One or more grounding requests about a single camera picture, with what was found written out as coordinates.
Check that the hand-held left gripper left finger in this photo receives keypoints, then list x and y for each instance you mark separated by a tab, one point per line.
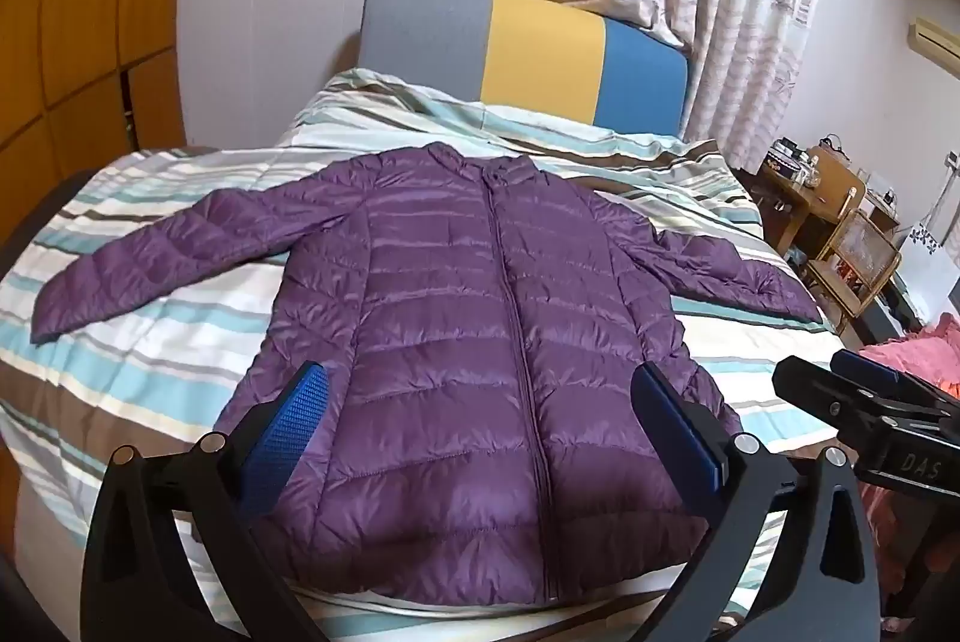
289	432

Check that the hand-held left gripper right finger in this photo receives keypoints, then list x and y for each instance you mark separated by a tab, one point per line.
679	436

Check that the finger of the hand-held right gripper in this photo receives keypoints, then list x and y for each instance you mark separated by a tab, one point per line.
870	368
810	383

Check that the purple down jacket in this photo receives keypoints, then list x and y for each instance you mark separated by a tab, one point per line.
450	312

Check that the pink cloth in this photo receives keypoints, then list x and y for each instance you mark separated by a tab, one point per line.
919	349

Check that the white leaf print bag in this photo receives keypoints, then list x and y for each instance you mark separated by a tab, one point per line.
926	274

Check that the striped bed blanket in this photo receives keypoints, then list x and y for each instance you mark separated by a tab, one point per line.
150	342

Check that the wooden chair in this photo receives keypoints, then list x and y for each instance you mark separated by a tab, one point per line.
836	184

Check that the wooden bedside table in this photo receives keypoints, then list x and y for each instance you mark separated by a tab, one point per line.
784	192

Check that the grey yellow blue headboard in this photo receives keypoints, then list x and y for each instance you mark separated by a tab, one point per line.
540	49

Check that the wall air conditioner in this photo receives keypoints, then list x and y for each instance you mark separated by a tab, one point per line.
937	38

